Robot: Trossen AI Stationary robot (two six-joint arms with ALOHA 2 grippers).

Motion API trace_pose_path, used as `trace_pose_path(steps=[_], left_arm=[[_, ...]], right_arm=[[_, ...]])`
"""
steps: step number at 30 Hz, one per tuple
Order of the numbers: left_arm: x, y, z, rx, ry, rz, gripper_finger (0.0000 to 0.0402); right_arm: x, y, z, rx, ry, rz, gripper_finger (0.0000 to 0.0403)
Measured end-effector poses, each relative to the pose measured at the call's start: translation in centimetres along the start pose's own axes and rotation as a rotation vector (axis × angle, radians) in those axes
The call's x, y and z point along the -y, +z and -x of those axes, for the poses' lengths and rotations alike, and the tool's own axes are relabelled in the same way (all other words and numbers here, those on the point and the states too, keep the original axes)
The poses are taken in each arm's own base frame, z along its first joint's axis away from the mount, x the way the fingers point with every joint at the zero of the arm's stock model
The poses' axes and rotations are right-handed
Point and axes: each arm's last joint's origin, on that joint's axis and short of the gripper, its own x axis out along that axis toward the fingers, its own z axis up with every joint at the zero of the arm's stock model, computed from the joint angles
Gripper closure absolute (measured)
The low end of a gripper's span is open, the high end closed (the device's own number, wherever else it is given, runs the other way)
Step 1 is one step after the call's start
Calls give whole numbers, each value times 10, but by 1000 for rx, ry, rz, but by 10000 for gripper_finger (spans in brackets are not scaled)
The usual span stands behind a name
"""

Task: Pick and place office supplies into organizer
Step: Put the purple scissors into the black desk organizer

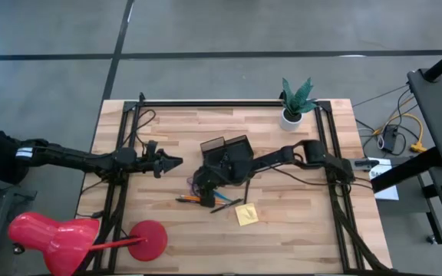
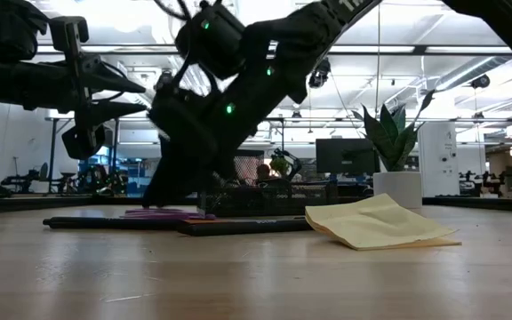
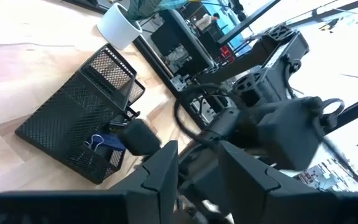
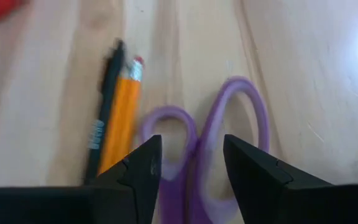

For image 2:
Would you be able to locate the black mesh desk organizer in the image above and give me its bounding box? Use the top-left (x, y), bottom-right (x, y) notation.
top-left (197, 148), bottom-right (328, 219)

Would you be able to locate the pink purple pen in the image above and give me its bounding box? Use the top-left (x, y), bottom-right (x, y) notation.
top-left (122, 207), bottom-right (217, 221)

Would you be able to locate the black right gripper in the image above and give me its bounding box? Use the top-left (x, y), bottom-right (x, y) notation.
top-left (142, 85), bottom-right (258, 211)

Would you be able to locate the black aluminium table frame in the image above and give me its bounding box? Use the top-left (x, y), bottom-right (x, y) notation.
top-left (0, 194), bottom-right (512, 215)

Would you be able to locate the black computer monitor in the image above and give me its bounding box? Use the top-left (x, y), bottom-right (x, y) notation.
top-left (316, 138), bottom-right (380, 175)

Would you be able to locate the small green desk plant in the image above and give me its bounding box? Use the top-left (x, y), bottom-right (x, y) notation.
top-left (269, 148), bottom-right (302, 179)

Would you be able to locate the black ceiling spotlight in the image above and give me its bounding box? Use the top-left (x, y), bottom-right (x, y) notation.
top-left (471, 74), bottom-right (492, 90)
top-left (308, 57), bottom-right (332, 89)

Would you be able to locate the white plant pot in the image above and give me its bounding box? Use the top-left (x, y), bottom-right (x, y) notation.
top-left (372, 172), bottom-right (423, 210)

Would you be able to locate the green snake plant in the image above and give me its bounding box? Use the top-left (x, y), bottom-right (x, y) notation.
top-left (351, 88), bottom-right (437, 173)

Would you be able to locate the person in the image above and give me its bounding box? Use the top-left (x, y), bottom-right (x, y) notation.
top-left (254, 163), bottom-right (275, 183)

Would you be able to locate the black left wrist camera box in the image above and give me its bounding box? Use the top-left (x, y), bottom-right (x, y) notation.
top-left (61, 125), bottom-right (106, 161)

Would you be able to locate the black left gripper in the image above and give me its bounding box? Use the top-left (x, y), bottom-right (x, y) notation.
top-left (0, 16), bottom-right (148, 131)

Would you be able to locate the yellow sticky note pad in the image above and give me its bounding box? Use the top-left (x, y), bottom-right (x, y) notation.
top-left (304, 193), bottom-right (462, 252)

